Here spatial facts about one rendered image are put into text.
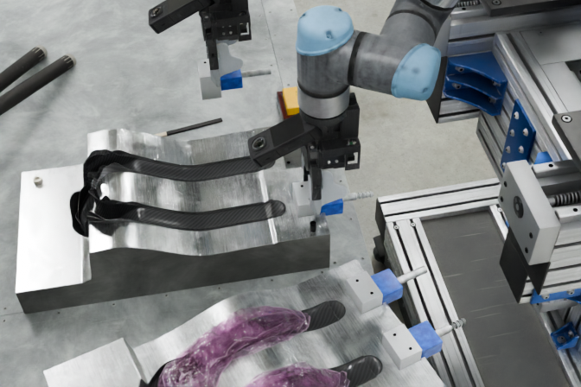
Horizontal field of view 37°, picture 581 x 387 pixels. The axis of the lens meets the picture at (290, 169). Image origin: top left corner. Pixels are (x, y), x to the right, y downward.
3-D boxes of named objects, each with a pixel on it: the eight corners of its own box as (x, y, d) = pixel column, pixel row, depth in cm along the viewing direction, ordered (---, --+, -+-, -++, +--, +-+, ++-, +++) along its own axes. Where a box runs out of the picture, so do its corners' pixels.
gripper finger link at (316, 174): (323, 205, 132) (321, 157, 127) (313, 206, 132) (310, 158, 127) (317, 187, 136) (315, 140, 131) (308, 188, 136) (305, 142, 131)
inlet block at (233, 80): (269, 73, 161) (268, 51, 157) (273, 91, 158) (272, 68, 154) (199, 82, 159) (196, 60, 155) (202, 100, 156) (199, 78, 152)
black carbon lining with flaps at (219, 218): (273, 158, 151) (271, 119, 144) (289, 228, 140) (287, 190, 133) (73, 186, 147) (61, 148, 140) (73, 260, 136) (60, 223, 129)
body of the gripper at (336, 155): (360, 173, 132) (363, 117, 123) (304, 180, 131) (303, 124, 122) (348, 138, 137) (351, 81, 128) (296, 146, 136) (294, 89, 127)
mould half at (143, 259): (301, 156, 161) (301, 103, 151) (329, 267, 143) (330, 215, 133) (29, 194, 155) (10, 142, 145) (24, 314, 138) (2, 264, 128)
